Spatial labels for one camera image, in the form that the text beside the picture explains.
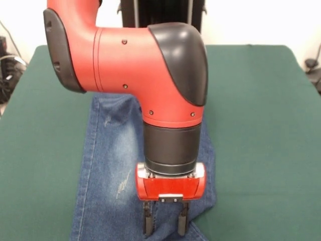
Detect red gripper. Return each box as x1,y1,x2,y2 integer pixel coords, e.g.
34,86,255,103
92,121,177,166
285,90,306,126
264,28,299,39
135,162,208,236

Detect blue denim jeans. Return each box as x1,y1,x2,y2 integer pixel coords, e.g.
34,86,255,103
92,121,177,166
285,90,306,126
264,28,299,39
69,94,218,241

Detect dark green table cloth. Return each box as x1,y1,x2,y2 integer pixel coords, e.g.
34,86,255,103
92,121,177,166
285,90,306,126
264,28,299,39
0,44,321,241

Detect black stand base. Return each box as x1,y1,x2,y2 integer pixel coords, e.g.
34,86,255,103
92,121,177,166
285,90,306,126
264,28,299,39
0,36,29,105

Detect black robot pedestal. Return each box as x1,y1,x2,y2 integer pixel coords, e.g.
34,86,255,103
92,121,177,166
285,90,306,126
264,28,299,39
119,0,208,46

